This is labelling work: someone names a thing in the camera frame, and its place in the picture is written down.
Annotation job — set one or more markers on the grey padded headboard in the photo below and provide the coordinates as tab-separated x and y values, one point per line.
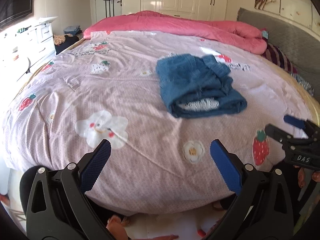
301	48

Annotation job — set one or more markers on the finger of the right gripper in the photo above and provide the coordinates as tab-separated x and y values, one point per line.
309	128
277	134

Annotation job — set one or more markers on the blue denim pants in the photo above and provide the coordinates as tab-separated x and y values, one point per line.
197	87

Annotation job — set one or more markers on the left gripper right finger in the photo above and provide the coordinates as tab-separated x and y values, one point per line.
262	208

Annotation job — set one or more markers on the folded clothes pile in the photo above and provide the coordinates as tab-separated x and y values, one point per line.
71	35

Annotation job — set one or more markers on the right hand red nails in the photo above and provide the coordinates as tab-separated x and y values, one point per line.
301	177

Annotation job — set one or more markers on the pink strawberry bed sheet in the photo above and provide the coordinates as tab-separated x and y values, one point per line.
108	88

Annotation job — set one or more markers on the white dresser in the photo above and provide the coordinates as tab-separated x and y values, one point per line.
25	48

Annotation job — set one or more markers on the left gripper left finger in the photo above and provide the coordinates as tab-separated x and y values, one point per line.
57	206

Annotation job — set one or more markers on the striped pillow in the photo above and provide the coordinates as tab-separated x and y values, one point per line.
277	57

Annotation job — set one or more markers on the black wall television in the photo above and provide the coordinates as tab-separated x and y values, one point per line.
15	10

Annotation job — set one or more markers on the pink quilt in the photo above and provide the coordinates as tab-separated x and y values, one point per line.
234	33

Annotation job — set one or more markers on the floral wall picture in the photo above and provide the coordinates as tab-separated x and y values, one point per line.
302	12

